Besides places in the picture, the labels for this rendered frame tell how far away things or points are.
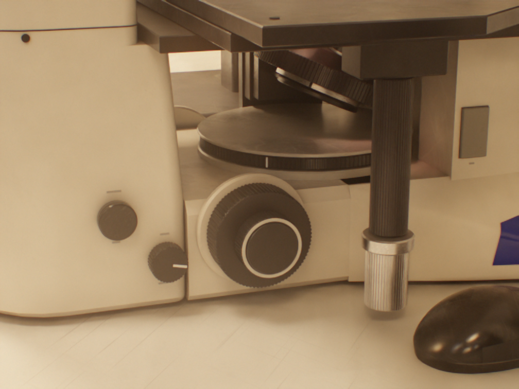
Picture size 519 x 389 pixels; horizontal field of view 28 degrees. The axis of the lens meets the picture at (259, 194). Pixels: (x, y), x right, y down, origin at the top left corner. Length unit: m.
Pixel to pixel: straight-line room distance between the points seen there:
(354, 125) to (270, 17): 0.29
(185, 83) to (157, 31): 0.73
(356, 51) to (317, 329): 0.17
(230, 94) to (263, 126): 0.49
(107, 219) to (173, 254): 0.05
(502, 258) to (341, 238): 0.11
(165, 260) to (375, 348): 0.14
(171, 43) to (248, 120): 0.21
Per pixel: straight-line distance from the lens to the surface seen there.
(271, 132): 0.77
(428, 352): 0.62
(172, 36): 0.61
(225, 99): 1.26
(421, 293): 0.72
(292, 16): 0.53
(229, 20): 0.54
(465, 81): 0.72
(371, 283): 0.66
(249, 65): 0.85
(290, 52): 0.74
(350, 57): 0.62
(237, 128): 0.78
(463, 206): 0.73
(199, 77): 1.39
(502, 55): 0.73
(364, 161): 0.73
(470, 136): 0.73
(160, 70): 0.64
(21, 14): 0.63
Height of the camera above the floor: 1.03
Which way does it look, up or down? 17 degrees down
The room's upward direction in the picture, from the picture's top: straight up
